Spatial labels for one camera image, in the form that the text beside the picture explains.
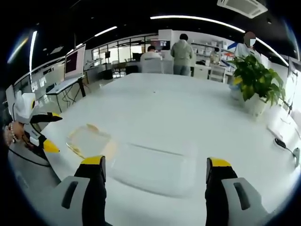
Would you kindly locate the large clear plastic tray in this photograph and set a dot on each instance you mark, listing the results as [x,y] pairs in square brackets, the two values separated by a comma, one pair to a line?
[152,169]

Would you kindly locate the white square plant pot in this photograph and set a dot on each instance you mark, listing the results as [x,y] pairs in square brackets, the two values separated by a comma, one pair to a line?
[256,106]

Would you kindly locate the green potted plant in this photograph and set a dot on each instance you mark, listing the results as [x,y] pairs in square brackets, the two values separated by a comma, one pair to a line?
[257,75]

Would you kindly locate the white monitor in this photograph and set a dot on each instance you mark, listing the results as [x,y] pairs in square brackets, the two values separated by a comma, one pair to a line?
[74,61]

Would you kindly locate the white shelf with boxes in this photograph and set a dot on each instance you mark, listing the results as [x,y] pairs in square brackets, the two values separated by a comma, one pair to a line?
[207,48]

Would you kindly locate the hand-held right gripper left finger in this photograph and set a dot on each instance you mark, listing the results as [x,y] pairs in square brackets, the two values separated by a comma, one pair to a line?
[92,202]

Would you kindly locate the long ceiling light strip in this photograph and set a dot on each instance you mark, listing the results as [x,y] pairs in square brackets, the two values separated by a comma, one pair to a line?
[200,19]

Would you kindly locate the white paper sheet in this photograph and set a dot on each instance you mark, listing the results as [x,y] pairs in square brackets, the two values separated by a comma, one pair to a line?
[281,128]

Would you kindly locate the ceiling air conditioner unit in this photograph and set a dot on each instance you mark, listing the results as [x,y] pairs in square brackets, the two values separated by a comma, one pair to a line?
[243,7]

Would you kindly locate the person's left hand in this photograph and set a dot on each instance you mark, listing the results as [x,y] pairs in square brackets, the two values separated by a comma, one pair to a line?
[17,131]

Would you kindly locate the white side desk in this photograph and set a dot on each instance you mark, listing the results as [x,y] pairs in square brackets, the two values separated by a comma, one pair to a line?
[63,86]

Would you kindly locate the clear tray with yellow rim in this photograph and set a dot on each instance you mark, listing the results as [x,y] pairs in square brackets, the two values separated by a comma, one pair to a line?
[90,141]

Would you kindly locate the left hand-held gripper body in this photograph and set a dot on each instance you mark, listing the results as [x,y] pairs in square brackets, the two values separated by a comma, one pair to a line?
[23,108]

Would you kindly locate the small white plant pot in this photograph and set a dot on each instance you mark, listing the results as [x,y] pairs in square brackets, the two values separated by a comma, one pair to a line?
[236,92]

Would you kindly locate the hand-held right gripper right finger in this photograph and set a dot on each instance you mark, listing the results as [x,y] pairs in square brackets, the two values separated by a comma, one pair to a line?
[217,202]

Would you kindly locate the white chair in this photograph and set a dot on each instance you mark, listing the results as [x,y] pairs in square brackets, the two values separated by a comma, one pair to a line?
[217,73]

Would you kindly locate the short ceiling light strip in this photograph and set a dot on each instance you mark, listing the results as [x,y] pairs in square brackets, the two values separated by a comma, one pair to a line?
[105,31]

